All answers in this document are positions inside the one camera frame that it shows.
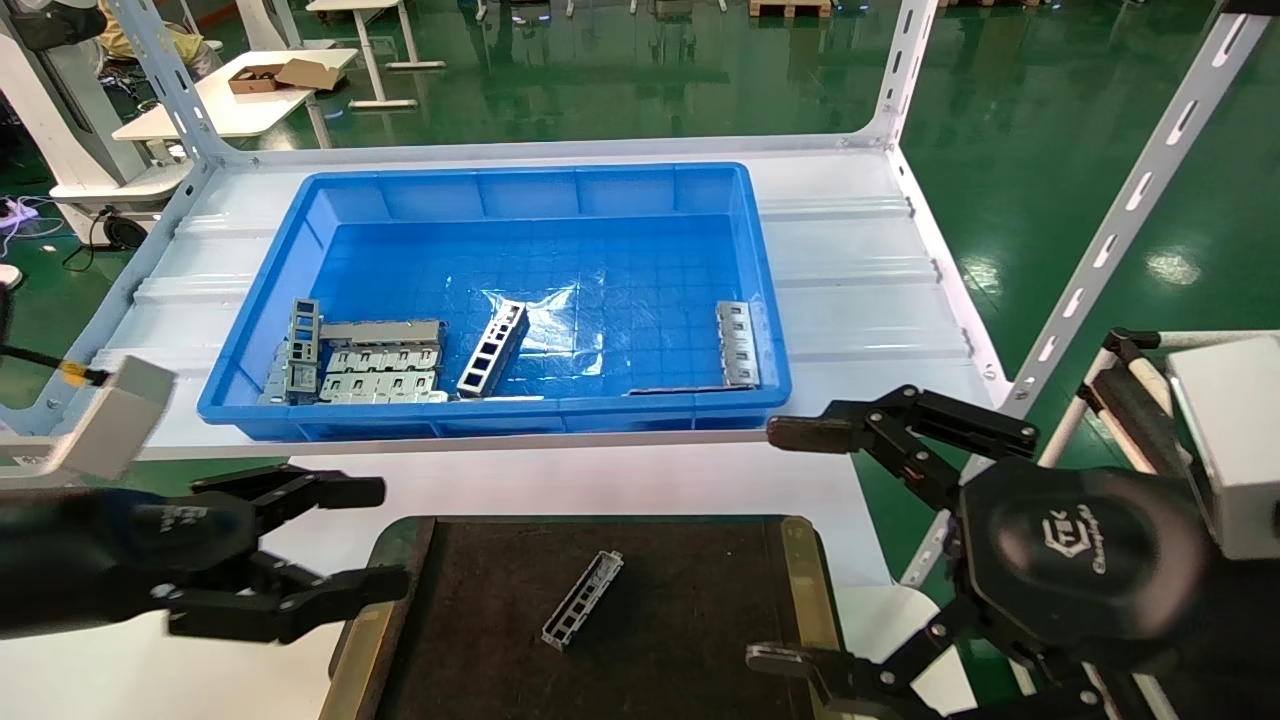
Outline white-legged background table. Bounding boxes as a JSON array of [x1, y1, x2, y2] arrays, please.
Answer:
[[305, 0, 446, 109]]

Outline blue plastic bin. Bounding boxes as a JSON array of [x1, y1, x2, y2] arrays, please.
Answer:
[[196, 160, 793, 442]]

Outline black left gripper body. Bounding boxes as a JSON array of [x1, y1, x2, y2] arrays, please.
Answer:
[[28, 486, 261, 638]]

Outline upright grey metal cage part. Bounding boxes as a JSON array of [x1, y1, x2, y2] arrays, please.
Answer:
[[285, 296, 323, 401]]

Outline clear plastic bag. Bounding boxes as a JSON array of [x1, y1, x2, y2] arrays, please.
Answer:
[[478, 283, 607, 376]]

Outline light cables on floor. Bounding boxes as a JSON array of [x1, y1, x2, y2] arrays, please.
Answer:
[[0, 193, 63, 243]]

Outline long grey metal cage part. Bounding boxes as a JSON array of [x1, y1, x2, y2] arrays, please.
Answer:
[[318, 317, 446, 347]]

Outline metal part with square holes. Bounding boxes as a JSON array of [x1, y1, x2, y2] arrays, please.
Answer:
[[456, 298, 529, 398]]

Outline open cardboard box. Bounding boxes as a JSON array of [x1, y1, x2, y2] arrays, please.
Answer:
[[227, 57, 342, 94]]

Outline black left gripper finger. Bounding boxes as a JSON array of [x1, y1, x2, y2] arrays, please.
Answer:
[[190, 464, 388, 537], [163, 559, 410, 645]]

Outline white metal shelf rack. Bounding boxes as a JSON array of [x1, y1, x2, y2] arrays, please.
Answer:
[[0, 0, 1276, 586]]

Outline grey metal channel part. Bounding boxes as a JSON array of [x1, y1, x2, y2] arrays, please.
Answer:
[[541, 550, 625, 652]]

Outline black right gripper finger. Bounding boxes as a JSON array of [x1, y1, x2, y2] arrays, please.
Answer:
[[744, 594, 1003, 720], [766, 384, 1039, 511]]

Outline white table with cardboard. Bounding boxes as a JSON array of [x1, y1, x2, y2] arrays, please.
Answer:
[[110, 45, 358, 143]]

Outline person in yellow clothes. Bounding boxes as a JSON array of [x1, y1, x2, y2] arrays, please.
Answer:
[[100, 0, 216, 63]]

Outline white tube frame black grips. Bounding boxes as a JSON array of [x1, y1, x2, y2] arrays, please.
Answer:
[[1035, 325, 1280, 501]]

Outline black tray with brass edges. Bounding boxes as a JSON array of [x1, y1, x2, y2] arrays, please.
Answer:
[[318, 512, 851, 720]]

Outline small leaning grey metal bracket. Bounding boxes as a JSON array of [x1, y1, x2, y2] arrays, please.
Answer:
[[258, 340, 293, 405]]

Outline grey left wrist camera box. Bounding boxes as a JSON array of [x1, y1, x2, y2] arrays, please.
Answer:
[[0, 356, 179, 491]]

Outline white machine with black wheel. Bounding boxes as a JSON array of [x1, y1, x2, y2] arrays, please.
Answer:
[[0, 0, 193, 251]]

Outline flat perforated metal part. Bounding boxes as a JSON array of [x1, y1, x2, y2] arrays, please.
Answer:
[[714, 298, 762, 387]]

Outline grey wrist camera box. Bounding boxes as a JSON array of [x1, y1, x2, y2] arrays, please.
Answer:
[[1165, 333, 1280, 561], [0, 356, 179, 491]]

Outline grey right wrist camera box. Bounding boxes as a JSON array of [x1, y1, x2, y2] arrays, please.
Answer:
[[1165, 333, 1280, 561]]

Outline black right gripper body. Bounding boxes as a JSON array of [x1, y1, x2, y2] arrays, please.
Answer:
[[955, 458, 1216, 669]]

